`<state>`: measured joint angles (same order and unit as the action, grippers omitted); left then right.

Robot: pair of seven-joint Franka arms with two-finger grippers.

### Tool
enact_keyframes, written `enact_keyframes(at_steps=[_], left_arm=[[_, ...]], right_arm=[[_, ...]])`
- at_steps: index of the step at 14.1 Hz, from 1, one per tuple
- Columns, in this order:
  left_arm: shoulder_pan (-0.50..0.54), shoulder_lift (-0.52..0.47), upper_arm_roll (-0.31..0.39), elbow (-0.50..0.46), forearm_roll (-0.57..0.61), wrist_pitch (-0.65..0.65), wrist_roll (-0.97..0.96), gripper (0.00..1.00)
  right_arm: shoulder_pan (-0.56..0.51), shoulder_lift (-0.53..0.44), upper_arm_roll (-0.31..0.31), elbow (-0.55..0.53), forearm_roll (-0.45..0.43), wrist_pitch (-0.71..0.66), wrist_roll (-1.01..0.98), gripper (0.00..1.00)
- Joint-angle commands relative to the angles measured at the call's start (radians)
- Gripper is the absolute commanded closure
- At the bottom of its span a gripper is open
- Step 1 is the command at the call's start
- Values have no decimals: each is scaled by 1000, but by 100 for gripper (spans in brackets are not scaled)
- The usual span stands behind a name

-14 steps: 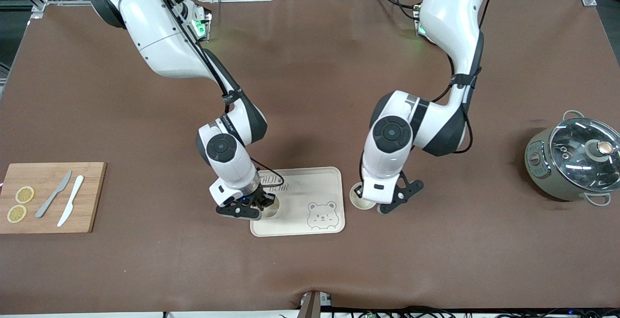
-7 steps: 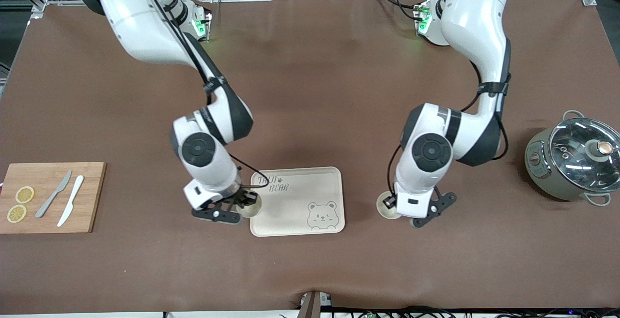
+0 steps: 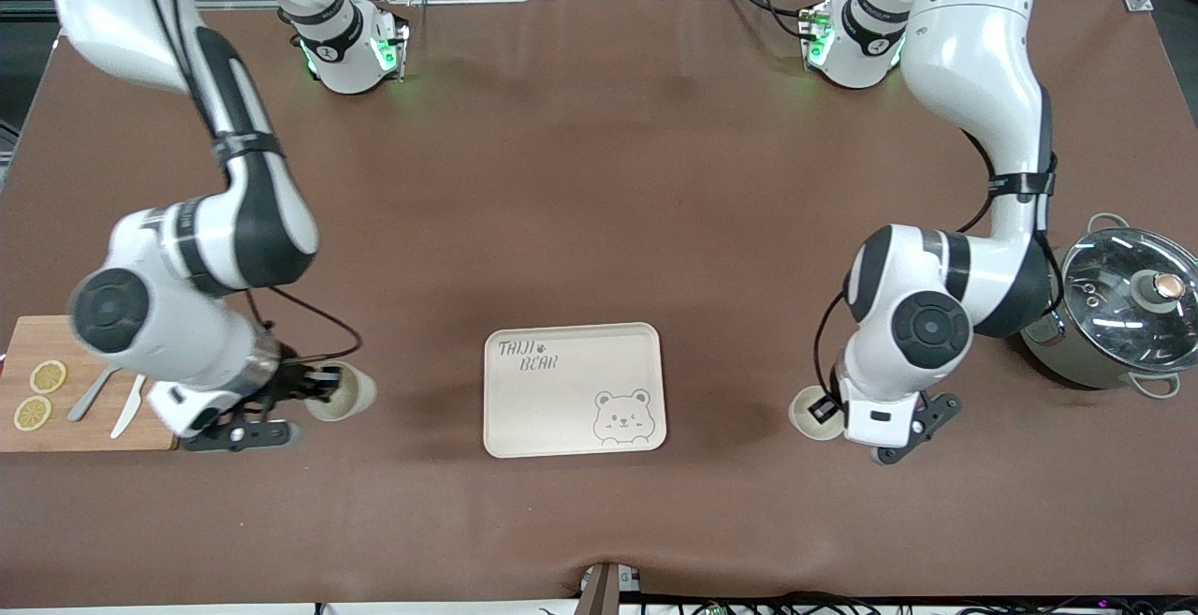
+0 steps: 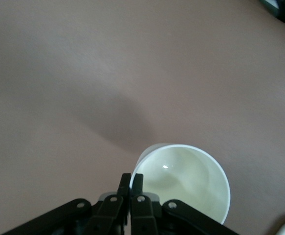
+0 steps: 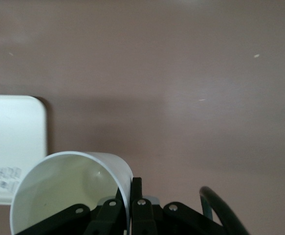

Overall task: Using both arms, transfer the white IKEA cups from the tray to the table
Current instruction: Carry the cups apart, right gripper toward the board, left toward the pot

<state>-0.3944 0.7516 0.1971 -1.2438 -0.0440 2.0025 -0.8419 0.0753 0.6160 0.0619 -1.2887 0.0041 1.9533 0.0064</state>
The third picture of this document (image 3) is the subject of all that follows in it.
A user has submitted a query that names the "white IKEA cup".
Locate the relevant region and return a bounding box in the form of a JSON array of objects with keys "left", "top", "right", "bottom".
[
  {"left": 788, "top": 384, "right": 848, "bottom": 442},
  {"left": 304, "top": 362, "right": 378, "bottom": 423}
]

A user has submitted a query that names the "white plastic knife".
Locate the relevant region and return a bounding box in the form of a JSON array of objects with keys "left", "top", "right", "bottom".
[{"left": 110, "top": 373, "right": 149, "bottom": 440}]

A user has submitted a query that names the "grey plastic knife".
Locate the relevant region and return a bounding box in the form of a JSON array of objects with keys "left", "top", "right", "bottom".
[{"left": 67, "top": 365, "right": 120, "bottom": 423}]

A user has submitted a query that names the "bamboo cutting board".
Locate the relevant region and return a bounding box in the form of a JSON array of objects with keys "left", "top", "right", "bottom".
[{"left": 0, "top": 315, "right": 181, "bottom": 453}]

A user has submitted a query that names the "sage green electric pot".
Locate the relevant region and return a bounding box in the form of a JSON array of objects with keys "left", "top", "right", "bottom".
[{"left": 1018, "top": 212, "right": 1198, "bottom": 401}]

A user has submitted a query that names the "glass pot lid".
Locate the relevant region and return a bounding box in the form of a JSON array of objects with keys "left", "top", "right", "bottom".
[{"left": 1059, "top": 227, "right": 1198, "bottom": 373}]

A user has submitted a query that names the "cream bear print tray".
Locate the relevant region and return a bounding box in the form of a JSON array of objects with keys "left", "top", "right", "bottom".
[{"left": 483, "top": 322, "right": 668, "bottom": 459}]

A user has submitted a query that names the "brown table cover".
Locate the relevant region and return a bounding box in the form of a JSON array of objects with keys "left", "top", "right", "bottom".
[{"left": 0, "top": 0, "right": 1198, "bottom": 608}]

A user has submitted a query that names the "black cable bundle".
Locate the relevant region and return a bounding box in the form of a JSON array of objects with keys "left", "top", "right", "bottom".
[{"left": 543, "top": 590, "right": 1198, "bottom": 615}]

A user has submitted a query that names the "grey brown mounting bracket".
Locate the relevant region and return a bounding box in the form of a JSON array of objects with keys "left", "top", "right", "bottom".
[{"left": 576, "top": 561, "right": 645, "bottom": 615}]

